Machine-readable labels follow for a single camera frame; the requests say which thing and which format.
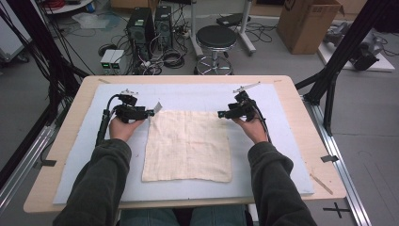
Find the person's left leg in jeans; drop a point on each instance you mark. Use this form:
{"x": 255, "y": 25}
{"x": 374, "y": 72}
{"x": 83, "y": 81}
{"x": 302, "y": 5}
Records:
{"x": 147, "y": 218}

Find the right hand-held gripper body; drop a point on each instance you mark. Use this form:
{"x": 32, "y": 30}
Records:
{"x": 244, "y": 109}

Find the black tape cross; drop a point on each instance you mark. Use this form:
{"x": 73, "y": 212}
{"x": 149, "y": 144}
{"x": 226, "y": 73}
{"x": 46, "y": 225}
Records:
{"x": 337, "y": 209}

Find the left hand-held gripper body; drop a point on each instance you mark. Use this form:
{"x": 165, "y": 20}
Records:
{"x": 130, "y": 113}

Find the thin wooden stick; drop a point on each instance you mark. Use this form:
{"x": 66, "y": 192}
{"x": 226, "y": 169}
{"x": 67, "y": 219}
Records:
{"x": 321, "y": 184}

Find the white power supply box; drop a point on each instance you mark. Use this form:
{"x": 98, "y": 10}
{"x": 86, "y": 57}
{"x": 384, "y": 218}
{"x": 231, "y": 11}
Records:
{"x": 117, "y": 61}
{"x": 106, "y": 59}

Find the clear plastic sheet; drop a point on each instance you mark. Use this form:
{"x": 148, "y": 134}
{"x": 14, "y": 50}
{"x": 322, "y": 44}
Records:
{"x": 91, "y": 21}

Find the person's left hand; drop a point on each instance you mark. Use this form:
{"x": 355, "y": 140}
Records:
{"x": 124, "y": 130}

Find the black round stool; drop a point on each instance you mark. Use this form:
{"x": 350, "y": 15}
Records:
{"x": 216, "y": 37}

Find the large black computer tower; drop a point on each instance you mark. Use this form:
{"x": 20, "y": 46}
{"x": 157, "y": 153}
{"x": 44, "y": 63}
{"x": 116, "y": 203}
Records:
{"x": 139, "y": 31}

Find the cream printed cloth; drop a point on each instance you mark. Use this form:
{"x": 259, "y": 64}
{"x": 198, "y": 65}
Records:
{"x": 188, "y": 147}

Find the white board on floor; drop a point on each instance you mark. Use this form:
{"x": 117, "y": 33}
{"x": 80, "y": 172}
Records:
{"x": 381, "y": 64}

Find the slim black computer tower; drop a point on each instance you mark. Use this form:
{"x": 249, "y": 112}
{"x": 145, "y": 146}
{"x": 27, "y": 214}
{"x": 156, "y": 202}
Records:
{"x": 163, "y": 28}

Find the flat black device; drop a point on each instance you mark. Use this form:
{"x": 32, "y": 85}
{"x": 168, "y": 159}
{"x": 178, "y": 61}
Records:
{"x": 232, "y": 19}

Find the aluminium rail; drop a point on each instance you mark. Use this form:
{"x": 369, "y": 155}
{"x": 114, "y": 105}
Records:
{"x": 22, "y": 163}
{"x": 342, "y": 169}

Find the white round table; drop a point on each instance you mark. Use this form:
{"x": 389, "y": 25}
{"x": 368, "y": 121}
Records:
{"x": 72, "y": 8}

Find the white panel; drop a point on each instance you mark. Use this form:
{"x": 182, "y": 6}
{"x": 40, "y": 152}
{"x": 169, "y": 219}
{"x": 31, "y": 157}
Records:
{"x": 11, "y": 40}

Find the grey and black machine part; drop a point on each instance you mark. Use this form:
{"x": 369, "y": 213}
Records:
{"x": 365, "y": 53}

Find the brown cardboard box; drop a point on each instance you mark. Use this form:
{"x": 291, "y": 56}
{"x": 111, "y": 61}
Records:
{"x": 307, "y": 28}

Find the person's leg in jeans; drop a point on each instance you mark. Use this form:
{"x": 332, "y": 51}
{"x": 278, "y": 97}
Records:
{"x": 147, "y": 218}
{"x": 219, "y": 216}

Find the white stand leg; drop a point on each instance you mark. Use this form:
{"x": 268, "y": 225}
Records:
{"x": 246, "y": 31}

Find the person's right leg in jeans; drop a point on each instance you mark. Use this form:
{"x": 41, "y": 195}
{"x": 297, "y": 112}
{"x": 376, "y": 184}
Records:
{"x": 219, "y": 216}

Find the person's right hand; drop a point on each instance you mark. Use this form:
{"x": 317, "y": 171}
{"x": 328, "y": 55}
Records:
{"x": 254, "y": 130}

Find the black tape piece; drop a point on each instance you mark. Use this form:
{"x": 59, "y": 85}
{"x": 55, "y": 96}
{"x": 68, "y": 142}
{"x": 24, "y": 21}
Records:
{"x": 329, "y": 158}
{"x": 47, "y": 163}

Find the white foam board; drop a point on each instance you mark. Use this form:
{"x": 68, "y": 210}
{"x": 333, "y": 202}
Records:
{"x": 269, "y": 157}

